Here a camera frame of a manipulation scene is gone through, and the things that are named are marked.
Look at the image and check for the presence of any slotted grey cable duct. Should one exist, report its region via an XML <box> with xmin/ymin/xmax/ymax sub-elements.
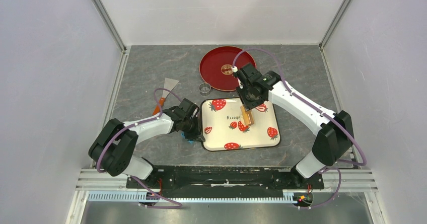
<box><xmin>87</xmin><ymin>191</ymin><xmax>297</xmax><ymax>204</ymax></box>

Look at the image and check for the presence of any blue toy brick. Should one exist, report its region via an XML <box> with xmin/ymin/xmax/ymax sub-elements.
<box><xmin>181</xmin><ymin>132</ymin><xmax>194</xmax><ymax>144</ymax></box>

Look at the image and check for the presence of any wooden handled metal scraper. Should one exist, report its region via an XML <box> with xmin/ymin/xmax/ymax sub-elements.
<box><xmin>153</xmin><ymin>78</ymin><xmax>179</xmax><ymax>115</ymax></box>

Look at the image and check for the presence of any white strawberry print tray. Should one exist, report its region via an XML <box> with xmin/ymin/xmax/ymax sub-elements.
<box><xmin>200</xmin><ymin>98</ymin><xmax>280</xmax><ymax>152</ymax></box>

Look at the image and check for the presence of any round red lacquer tray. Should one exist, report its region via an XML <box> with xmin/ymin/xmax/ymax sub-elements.
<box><xmin>199</xmin><ymin>46</ymin><xmax>242</xmax><ymax>92</ymax></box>

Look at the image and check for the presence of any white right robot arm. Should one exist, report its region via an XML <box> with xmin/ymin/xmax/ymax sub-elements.
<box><xmin>232</xmin><ymin>63</ymin><xmax>353</xmax><ymax>188</ymax></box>

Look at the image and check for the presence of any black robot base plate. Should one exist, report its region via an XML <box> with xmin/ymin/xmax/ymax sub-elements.
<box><xmin>143</xmin><ymin>166</ymin><xmax>324</xmax><ymax>198</ymax></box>

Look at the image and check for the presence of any wooden rolling pin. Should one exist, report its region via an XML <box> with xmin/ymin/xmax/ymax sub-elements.
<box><xmin>240</xmin><ymin>106</ymin><xmax>254</xmax><ymax>126</ymax></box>

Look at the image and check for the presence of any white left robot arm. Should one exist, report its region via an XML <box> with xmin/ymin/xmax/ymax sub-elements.
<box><xmin>88</xmin><ymin>98</ymin><xmax>204</xmax><ymax>188</ymax></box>

